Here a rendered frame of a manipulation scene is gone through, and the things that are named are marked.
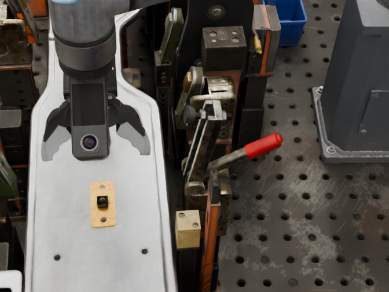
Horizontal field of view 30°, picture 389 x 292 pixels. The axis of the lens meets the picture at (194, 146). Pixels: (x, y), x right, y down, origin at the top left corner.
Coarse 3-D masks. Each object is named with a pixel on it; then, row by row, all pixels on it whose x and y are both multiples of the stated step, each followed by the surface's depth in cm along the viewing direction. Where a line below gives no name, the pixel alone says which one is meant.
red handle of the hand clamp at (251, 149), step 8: (272, 136) 105; (280, 136) 105; (248, 144) 106; (256, 144) 105; (264, 144) 105; (272, 144) 105; (280, 144) 105; (232, 152) 108; (240, 152) 107; (248, 152) 106; (256, 152) 106; (264, 152) 106; (216, 160) 108; (224, 160) 108; (232, 160) 107; (240, 160) 107; (208, 168) 109; (216, 168) 108; (224, 168) 108
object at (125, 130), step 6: (138, 114) 104; (120, 126) 98; (126, 126) 99; (132, 126) 99; (120, 132) 99; (126, 132) 100; (132, 132) 100; (126, 138) 101; (132, 138) 101; (138, 138) 101; (144, 138) 101; (132, 144) 102; (138, 144) 102; (144, 144) 102; (150, 144) 104; (138, 150) 103; (144, 150) 103; (150, 150) 105
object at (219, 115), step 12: (192, 108) 98; (204, 108) 100; (216, 108) 99; (192, 120) 98; (204, 120) 99; (216, 120) 98; (228, 120) 100; (204, 132) 99; (216, 132) 100; (192, 144) 106; (204, 144) 102; (192, 156) 108; (204, 156) 104; (192, 168) 106; (204, 168) 106; (192, 180) 108
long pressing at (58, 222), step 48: (48, 48) 135; (48, 96) 127; (144, 96) 128; (48, 192) 115; (144, 192) 116; (48, 240) 110; (96, 240) 110; (144, 240) 110; (48, 288) 105; (96, 288) 105; (144, 288) 105
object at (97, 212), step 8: (96, 184) 116; (104, 184) 116; (112, 184) 116; (96, 192) 115; (104, 192) 115; (112, 192) 115; (96, 200) 114; (112, 200) 114; (96, 208) 113; (104, 208) 113; (112, 208) 113; (96, 216) 112; (104, 216) 112; (112, 216) 112; (96, 224) 111; (104, 224) 111; (112, 224) 111
